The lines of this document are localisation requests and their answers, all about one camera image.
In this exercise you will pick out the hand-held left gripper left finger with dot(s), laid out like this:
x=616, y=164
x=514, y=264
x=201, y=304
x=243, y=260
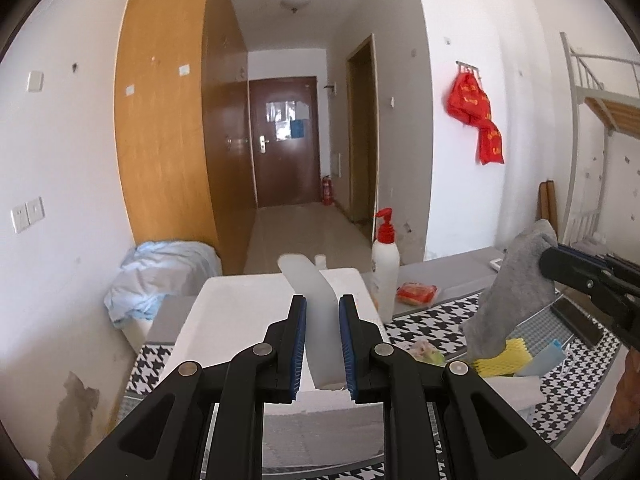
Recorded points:
x=299, y=340

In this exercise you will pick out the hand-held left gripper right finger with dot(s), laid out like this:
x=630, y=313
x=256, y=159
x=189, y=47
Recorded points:
x=346, y=340

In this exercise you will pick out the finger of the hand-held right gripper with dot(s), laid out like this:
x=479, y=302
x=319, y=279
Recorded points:
x=570, y=272
x=580, y=255

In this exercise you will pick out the white foam sheet strip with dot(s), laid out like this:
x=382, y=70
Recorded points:
x=320, y=310

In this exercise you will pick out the grey cloth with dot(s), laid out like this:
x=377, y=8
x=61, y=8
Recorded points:
x=515, y=285

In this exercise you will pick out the white foam box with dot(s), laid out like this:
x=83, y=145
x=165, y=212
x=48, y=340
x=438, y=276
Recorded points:
x=235, y=310

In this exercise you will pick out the person's right forearm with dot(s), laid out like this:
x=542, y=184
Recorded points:
x=627, y=395

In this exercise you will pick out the black phone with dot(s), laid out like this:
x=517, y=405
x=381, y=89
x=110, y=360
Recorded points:
x=577, y=322

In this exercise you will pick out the wooden boards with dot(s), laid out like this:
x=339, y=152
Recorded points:
x=547, y=205

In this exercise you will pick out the white lotion bottle red pump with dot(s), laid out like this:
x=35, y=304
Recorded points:
x=385, y=275

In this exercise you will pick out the small white cup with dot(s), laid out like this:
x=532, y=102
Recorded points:
x=320, y=261

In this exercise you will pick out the small colourful wrapper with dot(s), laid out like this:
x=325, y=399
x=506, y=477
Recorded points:
x=427, y=352

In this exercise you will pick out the red snack packet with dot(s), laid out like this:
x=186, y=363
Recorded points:
x=416, y=293

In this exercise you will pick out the light blue sponge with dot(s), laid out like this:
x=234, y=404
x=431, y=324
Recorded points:
x=545, y=357

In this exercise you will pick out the black white houndstooth mat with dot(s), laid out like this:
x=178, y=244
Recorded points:
x=435, y=325

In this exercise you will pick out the yellow sponge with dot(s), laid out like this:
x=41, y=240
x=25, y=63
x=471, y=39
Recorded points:
x=505, y=360

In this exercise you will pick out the white foam wrap sheet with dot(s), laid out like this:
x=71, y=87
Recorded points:
x=515, y=392

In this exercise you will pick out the red plastic bag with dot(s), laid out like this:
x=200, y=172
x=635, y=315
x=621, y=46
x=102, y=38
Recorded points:
x=467, y=97
x=490, y=145

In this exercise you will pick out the red fire extinguisher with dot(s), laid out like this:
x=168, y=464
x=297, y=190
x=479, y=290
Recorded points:
x=327, y=192

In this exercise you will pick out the light blue bedsheet pile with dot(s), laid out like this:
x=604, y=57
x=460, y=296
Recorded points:
x=160, y=275

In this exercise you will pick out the white box under bedsheet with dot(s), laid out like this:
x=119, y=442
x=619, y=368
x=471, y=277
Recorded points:
x=137, y=332

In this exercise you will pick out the dark brown door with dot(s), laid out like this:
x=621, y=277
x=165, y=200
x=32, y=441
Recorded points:
x=285, y=175

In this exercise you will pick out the wooden side doorway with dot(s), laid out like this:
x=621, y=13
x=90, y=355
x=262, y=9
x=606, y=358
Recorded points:
x=362, y=135

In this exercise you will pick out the wooden wardrobe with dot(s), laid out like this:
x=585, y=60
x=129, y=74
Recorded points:
x=165, y=135

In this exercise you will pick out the ceiling lamp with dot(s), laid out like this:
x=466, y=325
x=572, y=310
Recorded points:
x=295, y=1

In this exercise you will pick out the white bunk bed frame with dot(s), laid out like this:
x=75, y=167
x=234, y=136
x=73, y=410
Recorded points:
x=595, y=95

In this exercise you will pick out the metal wall hook rack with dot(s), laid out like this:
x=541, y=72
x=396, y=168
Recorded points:
x=470, y=66

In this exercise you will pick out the wall intercom shelf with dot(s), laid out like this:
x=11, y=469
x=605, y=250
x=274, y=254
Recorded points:
x=331, y=88

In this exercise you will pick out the white square wall switch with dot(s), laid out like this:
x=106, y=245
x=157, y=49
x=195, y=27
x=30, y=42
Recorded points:
x=35, y=210

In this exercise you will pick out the white wall socket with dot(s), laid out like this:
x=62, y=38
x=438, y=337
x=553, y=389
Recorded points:
x=19, y=219

